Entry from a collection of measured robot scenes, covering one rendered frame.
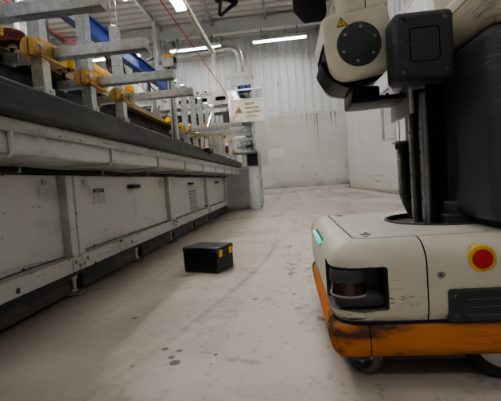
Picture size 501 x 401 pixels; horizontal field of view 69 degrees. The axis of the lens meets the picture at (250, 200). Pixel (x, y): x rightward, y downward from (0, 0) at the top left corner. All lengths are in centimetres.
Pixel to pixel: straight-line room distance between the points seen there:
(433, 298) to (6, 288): 117
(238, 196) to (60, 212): 405
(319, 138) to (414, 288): 1101
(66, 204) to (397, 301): 127
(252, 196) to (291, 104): 689
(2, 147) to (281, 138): 1085
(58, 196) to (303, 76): 1083
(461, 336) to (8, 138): 110
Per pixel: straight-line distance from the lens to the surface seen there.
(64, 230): 164
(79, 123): 128
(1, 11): 105
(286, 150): 1163
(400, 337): 80
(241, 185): 544
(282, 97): 1190
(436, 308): 80
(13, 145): 109
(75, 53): 123
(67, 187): 163
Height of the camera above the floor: 42
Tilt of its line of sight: 3 degrees down
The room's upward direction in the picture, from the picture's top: 4 degrees counter-clockwise
